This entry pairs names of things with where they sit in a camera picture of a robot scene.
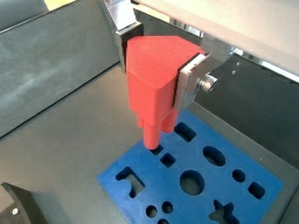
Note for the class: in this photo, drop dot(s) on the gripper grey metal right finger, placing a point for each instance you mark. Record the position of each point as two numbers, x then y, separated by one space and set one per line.
193 74

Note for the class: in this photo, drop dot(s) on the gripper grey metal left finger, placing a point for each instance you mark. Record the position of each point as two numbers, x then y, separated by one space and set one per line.
125 26

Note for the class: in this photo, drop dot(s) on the red three-prong block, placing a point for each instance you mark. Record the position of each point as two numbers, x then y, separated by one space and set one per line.
153 58

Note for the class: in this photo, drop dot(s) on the dark right side panel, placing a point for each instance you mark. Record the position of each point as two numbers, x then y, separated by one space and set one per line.
256 101

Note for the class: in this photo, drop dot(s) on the grey left side panel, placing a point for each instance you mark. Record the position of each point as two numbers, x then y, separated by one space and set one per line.
49 55

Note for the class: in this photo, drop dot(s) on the blue shape-sorting board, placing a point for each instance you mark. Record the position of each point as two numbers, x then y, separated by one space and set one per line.
194 180

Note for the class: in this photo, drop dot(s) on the black bracket with screw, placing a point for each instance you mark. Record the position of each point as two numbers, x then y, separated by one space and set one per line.
24 210

